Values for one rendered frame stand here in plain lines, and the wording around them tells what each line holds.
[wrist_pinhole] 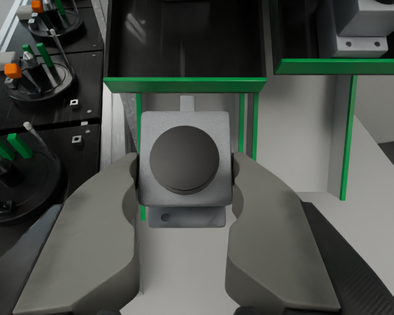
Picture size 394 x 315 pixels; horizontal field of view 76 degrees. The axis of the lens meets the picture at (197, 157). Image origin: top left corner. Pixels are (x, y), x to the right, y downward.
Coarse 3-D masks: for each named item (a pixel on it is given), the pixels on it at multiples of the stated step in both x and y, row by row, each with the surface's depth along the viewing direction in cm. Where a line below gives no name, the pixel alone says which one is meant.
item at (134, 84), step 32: (128, 0) 24; (160, 0) 24; (192, 0) 24; (224, 0) 24; (256, 0) 22; (128, 32) 23; (160, 32) 23; (192, 32) 23; (224, 32) 23; (256, 32) 22; (128, 64) 22; (160, 64) 23; (192, 64) 23; (224, 64) 23; (256, 64) 22
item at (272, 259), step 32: (256, 192) 10; (288, 192) 10; (256, 224) 8; (288, 224) 8; (256, 256) 7; (288, 256) 7; (320, 256) 7; (256, 288) 7; (288, 288) 6; (320, 288) 6
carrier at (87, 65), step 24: (24, 48) 52; (0, 72) 58; (24, 72) 55; (48, 72) 55; (72, 72) 55; (96, 72) 59; (0, 96) 54; (24, 96) 51; (48, 96) 51; (72, 96) 54; (96, 96) 54; (0, 120) 50; (24, 120) 50; (48, 120) 50; (72, 120) 50; (96, 120) 51
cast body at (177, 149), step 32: (192, 96) 17; (160, 128) 12; (192, 128) 11; (224, 128) 12; (160, 160) 11; (192, 160) 11; (224, 160) 12; (160, 192) 11; (192, 192) 11; (224, 192) 11; (160, 224) 14; (192, 224) 14; (224, 224) 14
